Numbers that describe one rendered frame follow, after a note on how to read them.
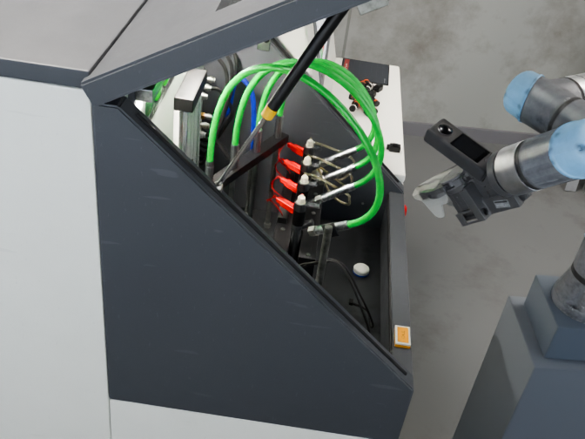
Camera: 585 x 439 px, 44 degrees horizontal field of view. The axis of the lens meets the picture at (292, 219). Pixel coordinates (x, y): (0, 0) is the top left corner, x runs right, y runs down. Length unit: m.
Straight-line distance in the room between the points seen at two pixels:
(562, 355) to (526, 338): 0.09
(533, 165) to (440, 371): 1.81
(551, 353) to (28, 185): 1.18
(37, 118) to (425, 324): 2.09
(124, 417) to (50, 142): 0.64
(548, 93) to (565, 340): 0.74
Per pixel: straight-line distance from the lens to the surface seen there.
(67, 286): 1.32
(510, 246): 3.50
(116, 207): 1.18
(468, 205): 1.14
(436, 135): 1.13
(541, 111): 1.14
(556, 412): 1.88
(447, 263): 3.26
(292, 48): 1.74
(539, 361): 1.76
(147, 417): 1.53
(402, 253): 1.67
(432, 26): 3.93
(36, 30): 1.20
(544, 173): 1.03
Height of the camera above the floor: 1.96
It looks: 36 degrees down
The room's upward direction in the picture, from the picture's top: 8 degrees clockwise
